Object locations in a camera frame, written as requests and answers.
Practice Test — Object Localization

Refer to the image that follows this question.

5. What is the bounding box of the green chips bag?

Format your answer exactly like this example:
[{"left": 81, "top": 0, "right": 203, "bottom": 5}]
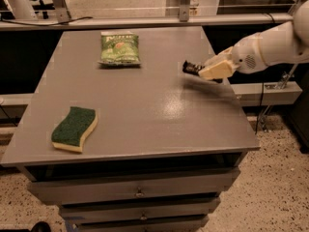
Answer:
[{"left": 99, "top": 32, "right": 140, "bottom": 66}]

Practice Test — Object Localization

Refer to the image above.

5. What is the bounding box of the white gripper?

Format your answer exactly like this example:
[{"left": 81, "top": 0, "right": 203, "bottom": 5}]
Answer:
[{"left": 198, "top": 33, "right": 267, "bottom": 80}]

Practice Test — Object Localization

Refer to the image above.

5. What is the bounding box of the black cable on rail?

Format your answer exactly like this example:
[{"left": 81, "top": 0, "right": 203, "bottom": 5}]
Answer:
[{"left": 0, "top": 15, "right": 95, "bottom": 27}]

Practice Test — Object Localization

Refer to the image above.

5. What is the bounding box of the top grey drawer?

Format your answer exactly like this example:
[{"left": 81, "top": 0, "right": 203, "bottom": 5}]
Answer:
[{"left": 28, "top": 167, "right": 240, "bottom": 205}]

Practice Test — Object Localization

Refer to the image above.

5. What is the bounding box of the black hanging cable right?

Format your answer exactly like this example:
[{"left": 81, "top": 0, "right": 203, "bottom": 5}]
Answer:
[{"left": 255, "top": 80, "right": 269, "bottom": 135}]

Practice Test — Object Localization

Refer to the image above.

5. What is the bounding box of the green yellow sponge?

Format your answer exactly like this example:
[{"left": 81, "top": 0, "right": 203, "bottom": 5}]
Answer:
[{"left": 51, "top": 106, "right": 98, "bottom": 153}]

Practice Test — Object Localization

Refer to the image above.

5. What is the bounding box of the grey metal railing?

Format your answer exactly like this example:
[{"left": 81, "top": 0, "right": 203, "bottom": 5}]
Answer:
[{"left": 0, "top": 14, "right": 293, "bottom": 31}]

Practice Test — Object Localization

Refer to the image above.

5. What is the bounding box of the middle grey drawer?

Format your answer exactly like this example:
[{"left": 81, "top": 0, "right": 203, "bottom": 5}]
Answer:
[{"left": 60, "top": 197, "right": 220, "bottom": 224}]

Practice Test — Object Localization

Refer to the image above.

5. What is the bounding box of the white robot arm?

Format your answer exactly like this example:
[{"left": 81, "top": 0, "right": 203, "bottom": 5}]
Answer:
[{"left": 198, "top": 1, "right": 309, "bottom": 80}]

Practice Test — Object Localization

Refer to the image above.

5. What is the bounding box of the bottom grey drawer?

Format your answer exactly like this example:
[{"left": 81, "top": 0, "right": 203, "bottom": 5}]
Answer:
[{"left": 78, "top": 216, "right": 209, "bottom": 232}]

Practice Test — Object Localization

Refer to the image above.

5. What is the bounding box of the black rxbar chocolate bar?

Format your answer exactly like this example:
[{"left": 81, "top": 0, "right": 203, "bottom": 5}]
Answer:
[{"left": 183, "top": 61, "right": 204, "bottom": 75}]

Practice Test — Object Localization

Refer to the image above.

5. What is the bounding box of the grey drawer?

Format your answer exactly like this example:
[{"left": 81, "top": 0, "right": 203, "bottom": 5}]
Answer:
[
  {"left": 60, "top": 197, "right": 220, "bottom": 224},
  {"left": 28, "top": 167, "right": 240, "bottom": 205},
  {"left": 78, "top": 216, "right": 209, "bottom": 232}
]

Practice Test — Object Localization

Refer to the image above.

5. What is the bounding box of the grey drawer cabinet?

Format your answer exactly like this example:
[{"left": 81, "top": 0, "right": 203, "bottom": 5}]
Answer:
[{"left": 2, "top": 27, "right": 259, "bottom": 232}]

